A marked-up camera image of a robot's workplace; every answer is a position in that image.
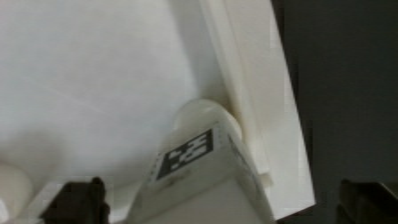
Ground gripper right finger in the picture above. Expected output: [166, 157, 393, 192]
[336, 179, 398, 224]

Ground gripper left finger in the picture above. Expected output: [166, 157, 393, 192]
[40, 177, 111, 224]

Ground white square table top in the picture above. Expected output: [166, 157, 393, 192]
[0, 0, 315, 224]

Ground white table leg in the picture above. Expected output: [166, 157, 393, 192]
[128, 99, 276, 224]

